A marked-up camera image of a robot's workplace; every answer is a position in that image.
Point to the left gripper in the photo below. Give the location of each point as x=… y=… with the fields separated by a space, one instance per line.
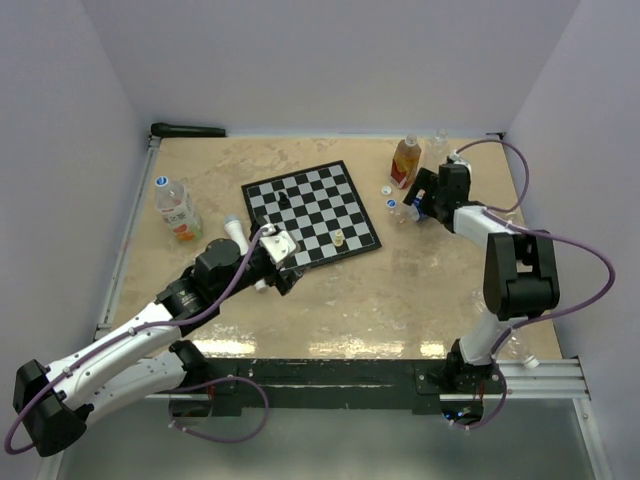
x=282 y=283

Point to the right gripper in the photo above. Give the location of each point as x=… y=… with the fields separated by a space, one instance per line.
x=426 y=180

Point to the pepsi label bottle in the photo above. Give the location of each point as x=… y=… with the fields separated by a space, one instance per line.
x=412 y=211

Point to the amber drink bottle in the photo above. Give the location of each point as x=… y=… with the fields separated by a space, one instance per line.
x=405 y=161

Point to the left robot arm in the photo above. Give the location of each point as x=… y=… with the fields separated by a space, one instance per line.
x=55 y=403

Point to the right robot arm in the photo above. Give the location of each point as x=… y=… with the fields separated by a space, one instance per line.
x=520 y=279

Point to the white tube bottle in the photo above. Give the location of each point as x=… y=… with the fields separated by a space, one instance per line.
x=236 y=232

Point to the blue cap tea bottle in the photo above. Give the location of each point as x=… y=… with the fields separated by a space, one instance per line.
x=174 y=203

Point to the clear crushed bottle right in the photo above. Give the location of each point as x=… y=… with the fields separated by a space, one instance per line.
x=516 y=348

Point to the white chess piece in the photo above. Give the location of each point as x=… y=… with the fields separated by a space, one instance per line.
x=338 y=238

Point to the black chess piece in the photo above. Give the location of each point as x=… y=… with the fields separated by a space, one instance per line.
x=283 y=200

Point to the black white chessboard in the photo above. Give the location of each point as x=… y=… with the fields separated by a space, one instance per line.
x=322 y=199

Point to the black base frame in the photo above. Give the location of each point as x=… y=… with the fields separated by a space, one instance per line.
x=354 y=384

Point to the black handle tool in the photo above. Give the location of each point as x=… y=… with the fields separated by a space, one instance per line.
x=166 y=130

